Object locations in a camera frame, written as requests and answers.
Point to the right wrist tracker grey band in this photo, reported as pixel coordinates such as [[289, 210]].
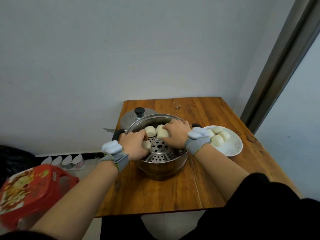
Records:
[[198, 141]]

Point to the person's right forearm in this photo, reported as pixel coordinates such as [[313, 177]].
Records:
[[220, 169]]

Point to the person's left forearm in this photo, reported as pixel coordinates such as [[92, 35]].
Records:
[[80, 194]]

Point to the person's black trousers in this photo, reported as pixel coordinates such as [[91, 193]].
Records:
[[120, 228]]

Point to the white round plate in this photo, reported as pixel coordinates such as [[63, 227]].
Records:
[[231, 147]]

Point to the white steamed bun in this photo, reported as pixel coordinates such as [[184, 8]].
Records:
[[150, 131], [225, 135], [146, 145], [217, 129], [210, 133], [162, 133], [217, 140], [160, 126]]

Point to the person's right fingers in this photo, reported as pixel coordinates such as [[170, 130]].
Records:
[[168, 127]]

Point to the black plastic bag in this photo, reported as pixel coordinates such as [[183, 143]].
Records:
[[15, 162]]

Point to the person's left fingers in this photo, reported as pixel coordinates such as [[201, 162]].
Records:
[[145, 137]]

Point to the left wrist tracker grey band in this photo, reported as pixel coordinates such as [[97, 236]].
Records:
[[115, 153]]

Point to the grey metal door frame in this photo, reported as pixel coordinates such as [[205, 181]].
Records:
[[280, 64]]

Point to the wrist tracker grey band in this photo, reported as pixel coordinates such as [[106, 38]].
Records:
[[115, 153], [198, 141]]

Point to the pale tape roll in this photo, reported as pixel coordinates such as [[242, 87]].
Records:
[[47, 161], [67, 162], [57, 161]]

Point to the red plastic stool printed top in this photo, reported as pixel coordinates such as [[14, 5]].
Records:
[[37, 189]]

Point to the stainless steel steamer pot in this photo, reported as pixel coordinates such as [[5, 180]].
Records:
[[162, 169]]

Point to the perforated steel steamer rack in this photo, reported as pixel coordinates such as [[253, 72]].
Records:
[[160, 149]]

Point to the steel pot lid black knob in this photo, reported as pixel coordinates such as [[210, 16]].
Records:
[[132, 118]]

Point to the person's right hand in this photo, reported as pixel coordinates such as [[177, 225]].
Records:
[[178, 133]]

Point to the person's left hand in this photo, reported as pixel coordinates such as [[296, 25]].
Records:
[[132, 144]]

